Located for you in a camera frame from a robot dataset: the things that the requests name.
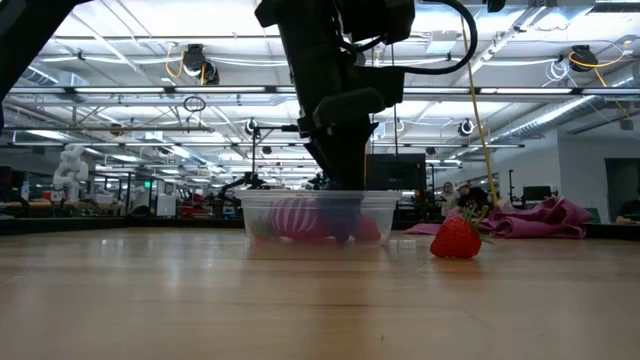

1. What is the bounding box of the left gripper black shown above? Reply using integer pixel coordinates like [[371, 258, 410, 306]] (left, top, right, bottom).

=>
[[298, 87, 386, 191]]

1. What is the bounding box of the purple toy grape bunch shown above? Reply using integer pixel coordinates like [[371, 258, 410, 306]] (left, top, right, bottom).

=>
[[317, 197, 364, 244]]

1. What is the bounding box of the purple white-striped toy onion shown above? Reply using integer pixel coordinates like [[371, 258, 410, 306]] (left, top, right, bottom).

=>
[[266, 197, 322, 241]]

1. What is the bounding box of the red toy dragon fruit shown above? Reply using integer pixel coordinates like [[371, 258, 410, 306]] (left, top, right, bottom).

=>
[[354, 212, 384, 244]]

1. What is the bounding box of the red toy strawberry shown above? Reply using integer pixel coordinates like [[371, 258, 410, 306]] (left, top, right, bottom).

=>
[[429, 209, 494, 260]]

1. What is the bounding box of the clear plastic tupperware container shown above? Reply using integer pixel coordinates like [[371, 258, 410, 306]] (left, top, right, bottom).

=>
[[234, 188, 403, 248]]

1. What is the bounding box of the large black monitor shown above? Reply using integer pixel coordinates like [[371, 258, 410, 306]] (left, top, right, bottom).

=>
[[364, 152, 428, 192]]

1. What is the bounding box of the small black monitor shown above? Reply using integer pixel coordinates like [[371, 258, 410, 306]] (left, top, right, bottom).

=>
[[522, 185, 553, 203]]

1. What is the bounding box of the magenta cloth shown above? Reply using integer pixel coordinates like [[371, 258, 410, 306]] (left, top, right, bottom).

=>
[[403, 195, 596, 241]]

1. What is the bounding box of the white robot figure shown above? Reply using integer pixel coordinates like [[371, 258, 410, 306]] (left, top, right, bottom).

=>
[[52, 143, 91, 203]]

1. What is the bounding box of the black left wrist cable loop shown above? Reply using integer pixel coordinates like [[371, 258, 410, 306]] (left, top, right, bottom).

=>
[[344, 0, 479, 77]]

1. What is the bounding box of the black camera stand frame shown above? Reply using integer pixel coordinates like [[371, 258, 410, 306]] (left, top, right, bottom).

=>
[[250, 124, 302, 192]]

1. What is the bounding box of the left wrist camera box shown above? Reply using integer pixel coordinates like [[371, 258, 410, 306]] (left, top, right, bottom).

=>
[[367, 66, 407, 109]]

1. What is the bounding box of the yellow hanging cable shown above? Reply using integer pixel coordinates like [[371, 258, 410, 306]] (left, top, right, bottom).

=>
[[458, 14, 500, 209]]

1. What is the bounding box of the ceiling cable reel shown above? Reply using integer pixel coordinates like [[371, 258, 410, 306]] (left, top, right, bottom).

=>
[[566, 44, 622, 74], [181, 43, 222, 87]]

